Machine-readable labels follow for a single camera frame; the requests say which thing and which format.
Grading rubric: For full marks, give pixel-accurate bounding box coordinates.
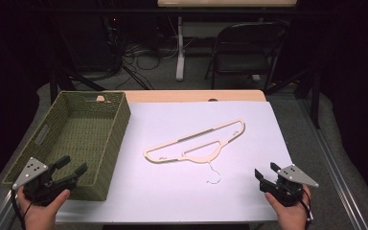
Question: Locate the bundle of floor cables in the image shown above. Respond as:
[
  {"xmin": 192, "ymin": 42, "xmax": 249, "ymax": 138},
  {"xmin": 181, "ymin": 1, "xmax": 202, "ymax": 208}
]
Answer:
[{"xmin": 106, "ymin": 18, "xmax": 196, "ymax": 91}]

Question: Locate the white table leg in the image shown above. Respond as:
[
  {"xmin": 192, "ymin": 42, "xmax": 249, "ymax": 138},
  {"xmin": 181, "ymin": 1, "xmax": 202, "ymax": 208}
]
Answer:
[{"xmin": 175, "ymin": 16, "xmax": 186, "ymax": 82}]

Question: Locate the light wooden table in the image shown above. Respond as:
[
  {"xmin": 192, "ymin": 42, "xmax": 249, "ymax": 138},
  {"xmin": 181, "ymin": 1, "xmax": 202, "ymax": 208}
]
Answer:
[{"xmin": 103, "ymin": 89, "xmax": 267, "ymax": 104}]

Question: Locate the person's right hand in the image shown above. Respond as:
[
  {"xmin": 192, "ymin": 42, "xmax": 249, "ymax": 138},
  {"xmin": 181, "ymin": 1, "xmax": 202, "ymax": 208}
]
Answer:
[{"xmin": 264, "ymin": 184, "xmax": 311, "ymax": 230}]

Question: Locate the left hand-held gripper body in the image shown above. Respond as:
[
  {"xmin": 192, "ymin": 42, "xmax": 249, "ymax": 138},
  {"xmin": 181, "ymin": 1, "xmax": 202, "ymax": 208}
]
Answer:
[{"xmin": 11, "ymin": 156, "xmax": 78, "ymax": 207}]

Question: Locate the person's left hand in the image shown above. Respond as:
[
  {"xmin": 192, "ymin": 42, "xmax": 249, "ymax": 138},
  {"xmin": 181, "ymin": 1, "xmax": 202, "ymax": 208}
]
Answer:
[{"xmin": 16, "ymin": 186, "xmax": 71, "ymax": 230}]

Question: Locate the black folding chair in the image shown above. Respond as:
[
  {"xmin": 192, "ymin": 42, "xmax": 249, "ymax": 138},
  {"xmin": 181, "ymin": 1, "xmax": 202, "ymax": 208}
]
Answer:
[{"xmin": 204, "ymin": 20, "xmax": 291, "ymax": 91}]

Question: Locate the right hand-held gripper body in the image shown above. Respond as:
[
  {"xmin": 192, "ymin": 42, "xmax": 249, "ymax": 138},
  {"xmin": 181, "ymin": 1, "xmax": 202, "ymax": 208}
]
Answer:
[{"xmin": 259, "ymin": 163, "xmax": 320, "ymax": 208}]

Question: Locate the black cable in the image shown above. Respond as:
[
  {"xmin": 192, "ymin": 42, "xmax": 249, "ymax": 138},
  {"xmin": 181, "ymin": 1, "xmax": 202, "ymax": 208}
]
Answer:
[
  {"xmin": 301, "ymin": 188, "xmax": 314, "ymax": 230},
  {"xmin": 10, "ymin": 189, "xmax": 27, "ymax": 230}
]

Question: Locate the green woven basket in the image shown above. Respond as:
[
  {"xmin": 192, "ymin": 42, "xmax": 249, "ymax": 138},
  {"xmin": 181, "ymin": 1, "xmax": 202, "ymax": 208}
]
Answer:
[{"xmin": 2, "ymin": 90, "xmax": 132, "ymax": 202}]

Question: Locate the black metal stand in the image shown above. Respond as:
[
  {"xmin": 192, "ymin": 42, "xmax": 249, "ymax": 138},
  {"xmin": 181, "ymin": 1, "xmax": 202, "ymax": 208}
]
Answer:
[
  {"xmin": 264, "ymin": 65, "xmax": 322, "ymax": 130},
  {"xmin": 49, "ymin": 18, "xmax": 107, "ymax": 104}
]

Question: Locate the white sheet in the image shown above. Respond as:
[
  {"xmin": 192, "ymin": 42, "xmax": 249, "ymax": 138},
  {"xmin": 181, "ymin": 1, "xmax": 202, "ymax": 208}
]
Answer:
[{"xmin": 55, "ymin": 101, "xmax": 294, "ymax": 224}]

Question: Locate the beige clothes hanger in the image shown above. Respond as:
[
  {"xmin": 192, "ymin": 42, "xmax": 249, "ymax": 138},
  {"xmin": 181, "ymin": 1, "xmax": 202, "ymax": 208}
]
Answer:
[{"xmin": 143, "ymin": 118, "xmax": 246, "ymax": 185}]

